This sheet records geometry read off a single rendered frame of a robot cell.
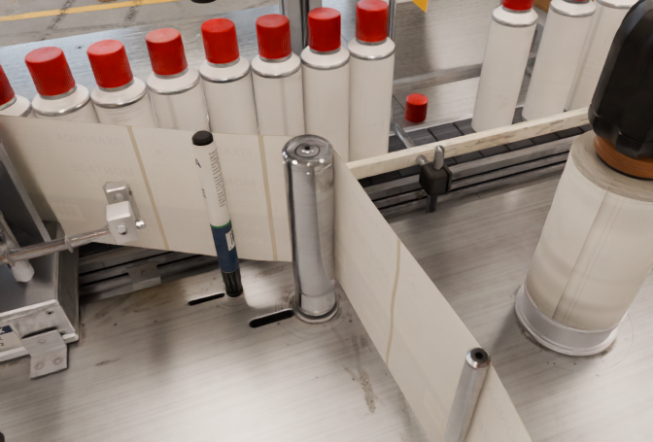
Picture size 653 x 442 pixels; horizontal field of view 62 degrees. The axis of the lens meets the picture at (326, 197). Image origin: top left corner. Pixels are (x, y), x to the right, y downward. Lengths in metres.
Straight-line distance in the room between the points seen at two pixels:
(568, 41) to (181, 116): 0.46
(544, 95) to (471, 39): 0.39
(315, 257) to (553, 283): 0.20
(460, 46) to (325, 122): 0.55
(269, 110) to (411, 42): 0.57
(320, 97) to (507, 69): 0.24
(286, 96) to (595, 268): 0.32
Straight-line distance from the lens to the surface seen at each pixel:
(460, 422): 0.33
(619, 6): 0.76
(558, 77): 0.75
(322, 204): 0.41
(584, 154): 0.43
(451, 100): 0.92
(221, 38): 0.54
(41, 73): 0.54
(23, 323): 0.53
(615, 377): 0.54
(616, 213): 0.42
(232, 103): 0.56
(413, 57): 1.04
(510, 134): 0.71
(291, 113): 0.57
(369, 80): 0.59
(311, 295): 0.49
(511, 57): 0.69
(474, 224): 0.62
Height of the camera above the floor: 1.30
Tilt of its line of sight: 42 degrees down
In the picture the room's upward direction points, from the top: 2 degrees counter-clockwise
